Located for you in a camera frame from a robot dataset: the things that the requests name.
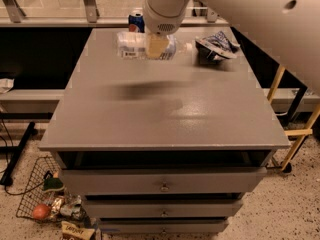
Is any crumpled blue chip bag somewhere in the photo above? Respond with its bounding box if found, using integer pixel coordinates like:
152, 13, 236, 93
195, 31, 240, 63

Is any bottom grey drawer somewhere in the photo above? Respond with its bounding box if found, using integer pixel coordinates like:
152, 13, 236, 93
99, 220, 228, 234

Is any white crumpled paper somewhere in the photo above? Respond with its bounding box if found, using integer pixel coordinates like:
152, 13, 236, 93
0, 78, 14, 94

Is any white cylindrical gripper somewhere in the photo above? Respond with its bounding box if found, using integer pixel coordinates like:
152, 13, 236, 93
143, 0, 190, 59

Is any blue label plastic bottle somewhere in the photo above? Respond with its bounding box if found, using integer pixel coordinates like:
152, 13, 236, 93
116, 32, 192, 60

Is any black floor cable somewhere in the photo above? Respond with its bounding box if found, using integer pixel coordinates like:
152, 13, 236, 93
0, 117, 46, 197

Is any yellow snack bag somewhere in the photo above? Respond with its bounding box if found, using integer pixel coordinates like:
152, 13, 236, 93
61, 221, 95, 240

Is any green sponge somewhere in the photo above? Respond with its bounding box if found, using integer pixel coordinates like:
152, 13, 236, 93
43, 178, 64, 193

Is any black metal floor bar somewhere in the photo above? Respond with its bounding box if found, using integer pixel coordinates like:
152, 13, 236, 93
0, 122, 37, 186

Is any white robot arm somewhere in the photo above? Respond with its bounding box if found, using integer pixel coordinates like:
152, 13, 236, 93
143, 0, 320, 94

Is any grey drawer cabinet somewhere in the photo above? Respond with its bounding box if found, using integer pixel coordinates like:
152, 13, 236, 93
40, 28, 289, 224

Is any middle grey drawer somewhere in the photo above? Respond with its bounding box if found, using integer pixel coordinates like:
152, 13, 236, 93
83, 199, 243, 218

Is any crumpled silver foil wrapper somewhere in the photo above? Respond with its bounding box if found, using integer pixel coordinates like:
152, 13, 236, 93
50, 196, 83, 220

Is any top grey drawer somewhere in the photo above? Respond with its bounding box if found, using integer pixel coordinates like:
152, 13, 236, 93
59, 167, 267, 195

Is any blue pepsi can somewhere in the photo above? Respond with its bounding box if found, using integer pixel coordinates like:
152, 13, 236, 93
128, 12, 145, 33

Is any grey drawer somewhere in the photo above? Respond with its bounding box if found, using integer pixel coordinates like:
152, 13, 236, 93
83, 199, 243, 218
59, 167, 267, 195
99, 220, 228, 234

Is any black wire basket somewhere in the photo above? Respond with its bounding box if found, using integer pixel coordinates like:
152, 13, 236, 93
16, 157, 66, 222

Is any red apple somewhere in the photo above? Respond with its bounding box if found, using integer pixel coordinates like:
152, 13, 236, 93
32, 204, 51, 220

